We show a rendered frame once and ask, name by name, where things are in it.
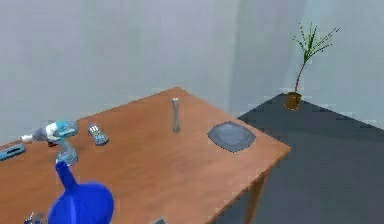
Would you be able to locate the grey square dish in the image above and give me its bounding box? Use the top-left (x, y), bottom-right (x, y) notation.
top-left (207, 120), bottom-right (257, 154)

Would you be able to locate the teal and grey drill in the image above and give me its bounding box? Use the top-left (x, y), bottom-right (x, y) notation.
top-left (19, 119), bottom-right (80, 167)

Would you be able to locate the grey slim candlestick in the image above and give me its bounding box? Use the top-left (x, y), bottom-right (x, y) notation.
top-left (171, 97), bottom-right (181, 134)

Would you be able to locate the brown wooden table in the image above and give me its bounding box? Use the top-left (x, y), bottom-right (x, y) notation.
top-left (0, 86), bottom-right (292, 224)

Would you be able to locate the grey remote control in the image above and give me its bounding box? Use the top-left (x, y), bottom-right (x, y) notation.
top-left (87, 123), bottom-right (110, 147)

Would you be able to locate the potted house plant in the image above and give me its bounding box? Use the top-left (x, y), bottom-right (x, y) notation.
top-left (283, 22), bottom-right (341, 111)

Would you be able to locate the blue flat remote control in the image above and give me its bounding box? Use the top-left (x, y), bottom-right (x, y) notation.
top-left (0, 143), bottom-right (27, 162)

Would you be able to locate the small blue and white object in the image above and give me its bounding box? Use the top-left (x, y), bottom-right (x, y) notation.
top-left (23, 211), bottom-right (47, 224)

